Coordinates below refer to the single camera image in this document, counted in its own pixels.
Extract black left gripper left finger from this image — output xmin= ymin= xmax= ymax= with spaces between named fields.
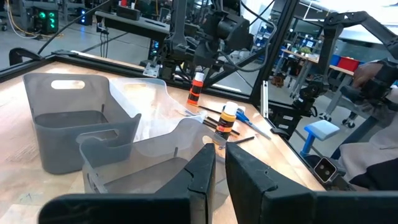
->
xmin=38 ymin=142 xmax=217 ymax=224

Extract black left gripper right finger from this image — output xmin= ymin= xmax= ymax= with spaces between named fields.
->
xmin=224 ymin=142 xmax=398 ymax=224

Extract orange paint bottle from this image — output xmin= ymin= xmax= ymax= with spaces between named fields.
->
xmin=187 ymin=72 xmax=206 ymax=107

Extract yellow paint bottle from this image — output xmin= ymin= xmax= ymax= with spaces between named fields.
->
xmin=214 ymin=101 xmax=239 ymax=142

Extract blue-handled scissors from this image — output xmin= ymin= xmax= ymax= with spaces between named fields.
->
xmin=221 ymin=105 xmax=272 ymax=141

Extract smoky translucent plastic bin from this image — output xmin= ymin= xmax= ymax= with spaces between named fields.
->
xmin=75 ymin=117 xmax=229 ymax=195

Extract blue stool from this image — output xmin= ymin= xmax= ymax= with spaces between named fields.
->
xmin=299 ymin=119 xmax=341 ymax=157

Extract grey workshop table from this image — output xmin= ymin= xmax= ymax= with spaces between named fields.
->
xmin=94 ymin=10 xmax=171 ymax=43

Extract clear plastic bin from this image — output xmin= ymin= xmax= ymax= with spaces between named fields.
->
xmin=108 ymin=77 xmax=208 ymax=142

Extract red storage bin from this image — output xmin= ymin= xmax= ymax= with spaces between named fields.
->
xmin=336 ymin=56 xmax=361 ymax=73

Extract person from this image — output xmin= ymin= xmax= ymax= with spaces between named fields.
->
xmin=337 ymin=58 xmax=398 ymax=191

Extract dark grey plastic bin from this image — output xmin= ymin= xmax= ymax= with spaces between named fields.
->
xmin=22 ymin=72 xmax=142 ymax=175

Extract person's hand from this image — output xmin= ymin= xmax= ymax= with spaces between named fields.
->
xmin=352 ymin=61 xmax=384 ymax=90

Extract computer tower with green lights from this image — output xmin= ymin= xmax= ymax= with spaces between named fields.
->
xmin=32 ymin=5 xmax=60 ymax=35

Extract small table-edge camera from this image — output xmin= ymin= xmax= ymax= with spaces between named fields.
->
xmin=312 ymin=156 xmax=338 ymax=184

